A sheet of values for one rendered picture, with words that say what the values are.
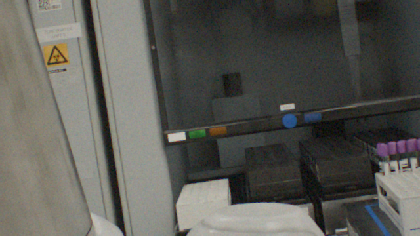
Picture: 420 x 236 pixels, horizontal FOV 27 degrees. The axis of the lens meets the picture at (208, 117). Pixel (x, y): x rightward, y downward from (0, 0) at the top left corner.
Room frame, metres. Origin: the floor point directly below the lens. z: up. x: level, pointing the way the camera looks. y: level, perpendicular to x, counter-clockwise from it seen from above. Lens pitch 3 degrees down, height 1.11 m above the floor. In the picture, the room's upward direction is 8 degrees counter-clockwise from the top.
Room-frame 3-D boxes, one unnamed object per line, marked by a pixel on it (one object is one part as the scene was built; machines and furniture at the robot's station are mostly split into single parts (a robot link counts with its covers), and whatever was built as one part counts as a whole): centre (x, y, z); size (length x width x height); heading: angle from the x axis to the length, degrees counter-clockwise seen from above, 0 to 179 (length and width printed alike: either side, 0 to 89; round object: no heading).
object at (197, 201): (1.78, 0.03, 0.83); 0.30 x 0.10 x 0.06; 178
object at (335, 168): (1.86, -0.28, 0.85); 0.12 x 0.02 x 0.06; 87
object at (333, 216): (2.10, -0.29, 0.78); 0.73 x 0.14 x 0.09; 178
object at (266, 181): (1.87, -0.12, 0.85); 0.12 x 0.02 x 0.06; 88
